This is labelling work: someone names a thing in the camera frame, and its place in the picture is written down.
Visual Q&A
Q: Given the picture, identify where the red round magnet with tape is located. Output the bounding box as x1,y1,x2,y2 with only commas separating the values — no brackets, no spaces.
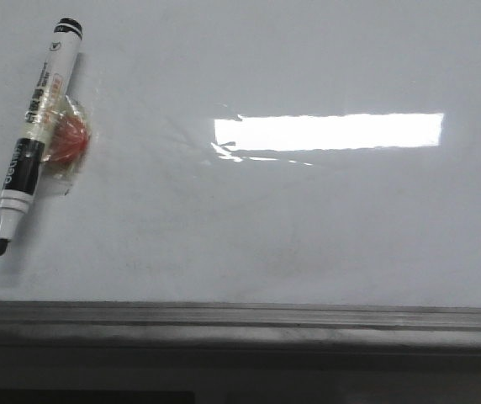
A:
40,95,92,197

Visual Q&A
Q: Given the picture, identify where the black and white whiteboard marker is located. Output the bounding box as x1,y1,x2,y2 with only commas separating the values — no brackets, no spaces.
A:
0,18,83,256

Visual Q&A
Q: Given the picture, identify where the grey aluminium whiteboard tray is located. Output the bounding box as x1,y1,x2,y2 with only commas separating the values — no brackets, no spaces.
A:
0,301,481,403

